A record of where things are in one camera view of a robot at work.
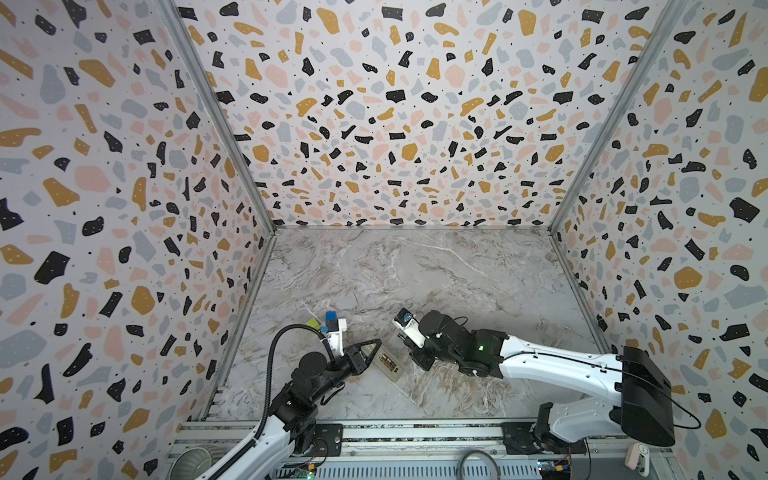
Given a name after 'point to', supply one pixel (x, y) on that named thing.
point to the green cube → (313, 323)
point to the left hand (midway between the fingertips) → (381, 342)
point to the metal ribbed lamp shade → (189, 463)
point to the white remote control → (389, 364)
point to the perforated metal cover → (412, 470)
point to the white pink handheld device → (638, 458)
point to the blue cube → (331, 315)
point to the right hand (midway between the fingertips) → (402, 336)
